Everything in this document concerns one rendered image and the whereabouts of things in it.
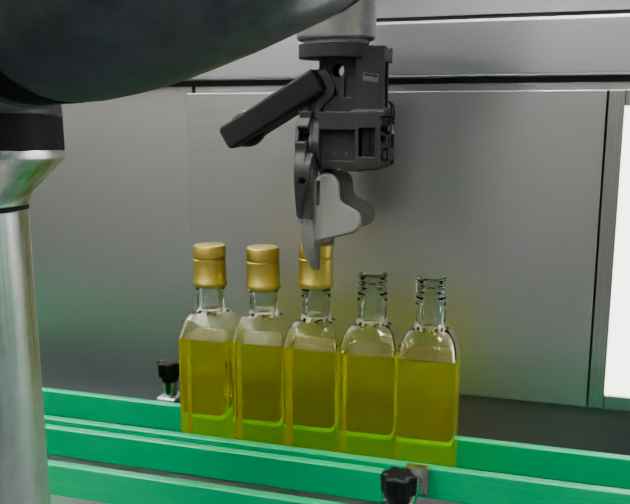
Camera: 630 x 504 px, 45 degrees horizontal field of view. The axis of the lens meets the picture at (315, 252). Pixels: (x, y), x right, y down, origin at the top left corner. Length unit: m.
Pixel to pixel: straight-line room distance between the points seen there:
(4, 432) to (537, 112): 0.65
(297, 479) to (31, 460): 0.47
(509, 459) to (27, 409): 0.59
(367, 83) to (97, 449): 0.47
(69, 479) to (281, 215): 0.37
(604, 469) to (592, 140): 0.33
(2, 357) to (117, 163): 0.72
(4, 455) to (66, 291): 0.78
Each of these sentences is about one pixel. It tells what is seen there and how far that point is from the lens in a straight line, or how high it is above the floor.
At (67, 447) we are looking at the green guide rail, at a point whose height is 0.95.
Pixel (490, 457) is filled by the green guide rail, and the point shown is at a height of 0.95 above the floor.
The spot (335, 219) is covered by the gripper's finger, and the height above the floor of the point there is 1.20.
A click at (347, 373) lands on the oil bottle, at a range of 0.75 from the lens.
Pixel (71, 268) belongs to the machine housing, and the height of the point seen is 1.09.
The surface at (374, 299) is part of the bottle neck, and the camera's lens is 0.74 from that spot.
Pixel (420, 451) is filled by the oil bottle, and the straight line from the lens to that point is 0.77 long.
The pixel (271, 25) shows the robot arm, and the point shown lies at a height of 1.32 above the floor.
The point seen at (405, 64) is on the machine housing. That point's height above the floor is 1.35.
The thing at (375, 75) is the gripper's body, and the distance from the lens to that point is 0.71.
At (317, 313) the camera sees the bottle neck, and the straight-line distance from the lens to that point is 0.76.
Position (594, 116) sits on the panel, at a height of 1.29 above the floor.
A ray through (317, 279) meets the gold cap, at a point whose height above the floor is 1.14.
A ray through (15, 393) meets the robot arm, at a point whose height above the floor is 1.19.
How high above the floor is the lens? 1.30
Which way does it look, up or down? 10 degrees down
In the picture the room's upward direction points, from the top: straight up
